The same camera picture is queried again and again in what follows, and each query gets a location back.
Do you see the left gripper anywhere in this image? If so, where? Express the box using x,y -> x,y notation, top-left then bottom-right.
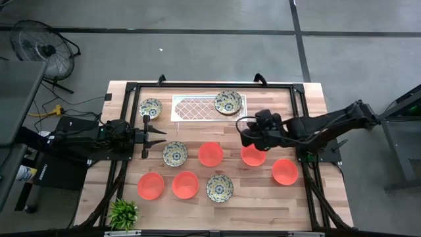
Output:
133,114 -> 167,160

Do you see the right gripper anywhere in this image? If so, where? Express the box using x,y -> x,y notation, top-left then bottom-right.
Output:
241,111 -> 285,152

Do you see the blue yellow patterned ceramic bowl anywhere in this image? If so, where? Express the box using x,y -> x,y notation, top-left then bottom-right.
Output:
214,90 -> 243,116
205,174 -> 234,203
162,141 -> 189,168
138,97 -> 164,120

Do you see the orange plastic bowl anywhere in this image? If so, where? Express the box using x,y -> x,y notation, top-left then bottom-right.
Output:
171,171 -> 200,200
272,158 -> 299,186
240,144 -> 267,167
136,172 -> 165,201
197,142 -> 224,168

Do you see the white lattice shelf rack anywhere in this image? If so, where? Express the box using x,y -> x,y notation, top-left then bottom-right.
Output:
170,93 -> 248,132

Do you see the small green potted plant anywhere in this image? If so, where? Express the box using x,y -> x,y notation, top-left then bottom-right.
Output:
107,198 -> 141,231

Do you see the white canister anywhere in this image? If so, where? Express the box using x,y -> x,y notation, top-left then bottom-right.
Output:
14,164 -> 39,184

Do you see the black floor fan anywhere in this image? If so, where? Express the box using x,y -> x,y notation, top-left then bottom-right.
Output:
9,18 -> 82,95

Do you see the grey metal cart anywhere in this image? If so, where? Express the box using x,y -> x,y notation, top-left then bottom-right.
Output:
378,84 -> 421,192

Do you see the grey desk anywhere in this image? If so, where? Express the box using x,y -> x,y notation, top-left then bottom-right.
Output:
0,61 -> 47,146

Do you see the dark side table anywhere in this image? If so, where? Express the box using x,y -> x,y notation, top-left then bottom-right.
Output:
0,144 -> 29,211

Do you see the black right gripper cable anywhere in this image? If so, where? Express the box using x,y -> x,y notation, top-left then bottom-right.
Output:
235,115 -> 264,141

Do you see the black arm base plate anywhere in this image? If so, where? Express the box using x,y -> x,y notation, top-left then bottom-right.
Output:
87,144 -> 134,162
295,140 -> 343,164

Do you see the black aluminium table frame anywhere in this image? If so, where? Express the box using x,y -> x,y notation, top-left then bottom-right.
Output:
74,80 -> 355,237

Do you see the black floor cable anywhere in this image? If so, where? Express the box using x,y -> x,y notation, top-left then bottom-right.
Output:
32,82 -> 108,132

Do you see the yellow power cord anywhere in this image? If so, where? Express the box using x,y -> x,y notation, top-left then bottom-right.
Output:
28,104 -> 65,118

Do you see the silver frame bracket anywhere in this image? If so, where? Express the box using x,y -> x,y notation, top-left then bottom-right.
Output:
288,231 -> 326,237
104,230 -> 142,237

